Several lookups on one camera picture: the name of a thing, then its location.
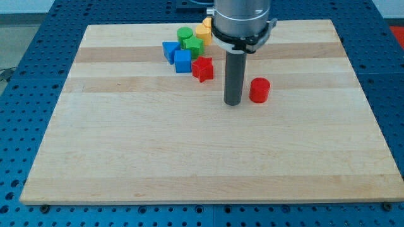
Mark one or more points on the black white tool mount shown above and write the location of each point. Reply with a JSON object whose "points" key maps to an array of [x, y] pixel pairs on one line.
{"points": [[240, 45]]}

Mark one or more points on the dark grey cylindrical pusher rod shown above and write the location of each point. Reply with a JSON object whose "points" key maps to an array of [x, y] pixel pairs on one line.
{"points": [[234, 78]]}

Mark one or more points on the red cylinder block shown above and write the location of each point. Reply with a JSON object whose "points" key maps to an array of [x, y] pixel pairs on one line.
{"points": [[259, 90]]}

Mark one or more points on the yellow block behind arm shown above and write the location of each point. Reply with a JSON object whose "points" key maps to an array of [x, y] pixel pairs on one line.
{"points": [[207, 22]]}

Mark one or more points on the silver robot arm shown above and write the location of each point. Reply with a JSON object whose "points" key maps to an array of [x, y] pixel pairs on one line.
{"points": [[240, 27]]}

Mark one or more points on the red star block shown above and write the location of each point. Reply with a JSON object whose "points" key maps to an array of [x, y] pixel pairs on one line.
{"points": [[202, 69]]}

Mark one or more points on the green star block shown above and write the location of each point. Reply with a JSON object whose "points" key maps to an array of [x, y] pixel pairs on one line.
{"points": [[195, 45]]}

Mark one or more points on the yellow cylinder block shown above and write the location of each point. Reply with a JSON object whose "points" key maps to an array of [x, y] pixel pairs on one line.
{"points": [[204, 33]]}

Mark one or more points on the blue cube block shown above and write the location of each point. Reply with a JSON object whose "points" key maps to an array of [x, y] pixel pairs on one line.
{"points": [[182, 61]]}

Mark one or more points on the green cylinder block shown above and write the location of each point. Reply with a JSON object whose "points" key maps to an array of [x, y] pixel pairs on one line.
{"points": [[183, 33]]}

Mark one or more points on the blue triangle block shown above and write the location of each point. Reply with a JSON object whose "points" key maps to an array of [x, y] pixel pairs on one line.
{"points": [[169, 49]]}

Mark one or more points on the light wooden board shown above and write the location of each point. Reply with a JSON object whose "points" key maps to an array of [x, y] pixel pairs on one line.
{"points": [[127, 129]]}

